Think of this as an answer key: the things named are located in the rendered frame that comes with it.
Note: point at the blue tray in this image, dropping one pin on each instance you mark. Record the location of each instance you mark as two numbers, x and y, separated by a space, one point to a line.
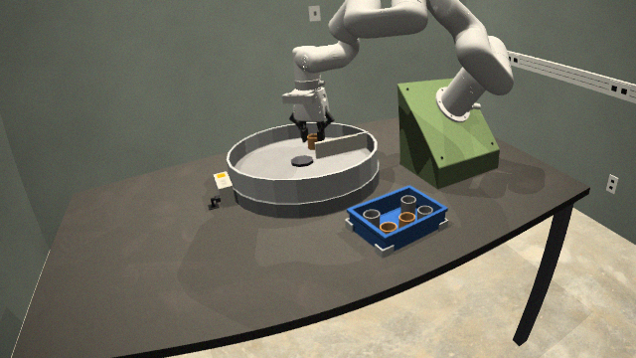
389 207

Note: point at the bronze bushing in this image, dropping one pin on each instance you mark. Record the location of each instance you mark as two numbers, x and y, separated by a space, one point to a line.
388 227
405 219
311 144

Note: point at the grey metal bushing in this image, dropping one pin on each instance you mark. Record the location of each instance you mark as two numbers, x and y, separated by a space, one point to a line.
423 211
407 204
374 217

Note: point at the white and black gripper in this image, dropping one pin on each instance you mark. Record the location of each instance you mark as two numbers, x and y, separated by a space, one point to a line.
311 112

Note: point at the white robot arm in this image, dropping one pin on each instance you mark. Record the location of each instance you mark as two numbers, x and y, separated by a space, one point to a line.
474 50

